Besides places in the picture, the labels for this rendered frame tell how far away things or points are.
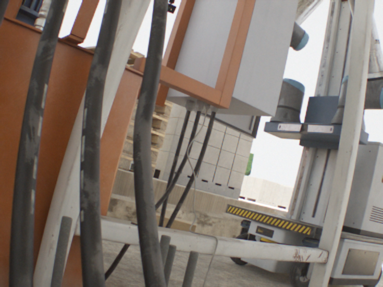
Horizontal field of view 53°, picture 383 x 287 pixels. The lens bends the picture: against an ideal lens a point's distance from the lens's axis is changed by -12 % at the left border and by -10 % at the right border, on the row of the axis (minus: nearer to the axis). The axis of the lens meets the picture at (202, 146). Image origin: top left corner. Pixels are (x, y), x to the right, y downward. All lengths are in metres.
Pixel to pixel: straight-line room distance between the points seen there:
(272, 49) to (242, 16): 0.16
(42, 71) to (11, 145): 0.44
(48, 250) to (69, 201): 0.12
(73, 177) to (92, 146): 0.40
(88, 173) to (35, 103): 0.10
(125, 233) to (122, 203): 1.79
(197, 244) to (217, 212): 2.18
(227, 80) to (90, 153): 0.80
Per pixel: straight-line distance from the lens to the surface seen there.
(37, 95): 0.51
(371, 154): 2.39
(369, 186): 2.34
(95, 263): 0.46
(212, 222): 3.30
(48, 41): 0.56
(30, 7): 1.25
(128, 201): 2.83
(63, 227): 0.75
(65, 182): 0.92
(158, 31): 0.66
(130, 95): 1.08
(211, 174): 4.82
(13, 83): 0.94
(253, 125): 1.98
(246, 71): 1.31
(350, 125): 1.70
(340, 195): 1.70
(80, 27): 0.96
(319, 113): 2.44
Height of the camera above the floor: 0.37
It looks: 5 degrees up
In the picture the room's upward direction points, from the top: 15 degrees clockwise
